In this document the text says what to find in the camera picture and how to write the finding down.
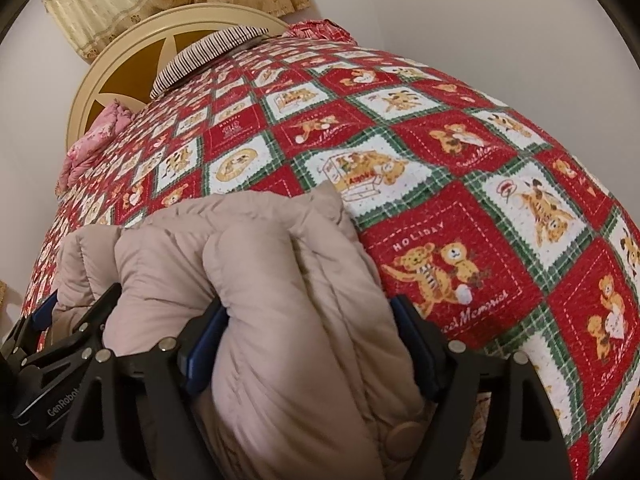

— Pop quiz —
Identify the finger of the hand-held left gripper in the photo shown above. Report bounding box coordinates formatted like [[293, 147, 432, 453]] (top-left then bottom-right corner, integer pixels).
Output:
[[22, 282, 123, 368], [0, 291, 60, 361]]

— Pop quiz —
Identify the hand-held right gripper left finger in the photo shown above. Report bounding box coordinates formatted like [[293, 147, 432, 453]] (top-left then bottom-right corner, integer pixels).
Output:
[[52, 304, 231, 480]]

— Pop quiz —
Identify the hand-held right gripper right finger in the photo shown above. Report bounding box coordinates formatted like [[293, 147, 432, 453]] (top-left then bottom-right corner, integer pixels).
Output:
[[389, 296, 576, 480]]

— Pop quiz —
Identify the beige puffer jacket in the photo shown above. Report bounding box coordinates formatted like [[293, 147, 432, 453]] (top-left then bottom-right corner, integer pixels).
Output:
[[50, 180, 443, 480]]

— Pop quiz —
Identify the yellow patterned cloth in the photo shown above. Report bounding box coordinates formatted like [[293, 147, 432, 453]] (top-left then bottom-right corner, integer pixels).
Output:
[[0, 280, 23, 311]]

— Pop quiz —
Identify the pink floral blanket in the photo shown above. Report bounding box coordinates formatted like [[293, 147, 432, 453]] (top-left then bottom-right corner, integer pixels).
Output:
[[55, 102, 133, 196]]

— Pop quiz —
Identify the red printed bear quilt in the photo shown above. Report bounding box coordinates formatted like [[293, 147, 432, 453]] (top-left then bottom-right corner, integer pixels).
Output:
[[20, 35, 640, 461]]

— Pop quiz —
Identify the cream round bed headboard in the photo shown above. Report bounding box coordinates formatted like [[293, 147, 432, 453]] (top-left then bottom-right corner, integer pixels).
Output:
[[67, 2, 291, 153]]

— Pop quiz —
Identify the striped pillow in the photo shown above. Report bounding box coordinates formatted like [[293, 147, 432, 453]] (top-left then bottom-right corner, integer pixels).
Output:
[[150, 26, 271, 100]]

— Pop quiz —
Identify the beige patterned curtain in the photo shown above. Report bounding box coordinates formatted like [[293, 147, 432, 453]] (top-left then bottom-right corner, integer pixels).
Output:
[[41, 0, 311, 63]]

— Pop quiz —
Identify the red floral cloth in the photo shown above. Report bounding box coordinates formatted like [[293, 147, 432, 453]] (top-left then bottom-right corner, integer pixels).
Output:
[[282, 19, 357, 43]]

